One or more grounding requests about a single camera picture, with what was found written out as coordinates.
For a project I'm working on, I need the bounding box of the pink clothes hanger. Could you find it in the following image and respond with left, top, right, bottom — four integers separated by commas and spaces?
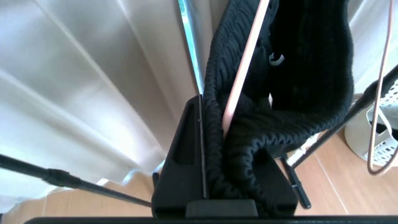
366, 0, 398, 176
221, 0, 271, 138

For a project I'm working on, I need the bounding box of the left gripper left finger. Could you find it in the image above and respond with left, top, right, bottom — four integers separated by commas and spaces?
151, 95, 208, 217

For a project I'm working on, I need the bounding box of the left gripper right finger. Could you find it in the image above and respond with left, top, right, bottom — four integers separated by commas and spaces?
254, 149, 299, 217

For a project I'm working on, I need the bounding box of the white laundry basket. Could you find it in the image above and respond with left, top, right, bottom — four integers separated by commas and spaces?
344, 79, 398, 168

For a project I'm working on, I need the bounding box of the black clothes rack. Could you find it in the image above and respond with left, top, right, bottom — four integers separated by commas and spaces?
0, 63, 398, 210

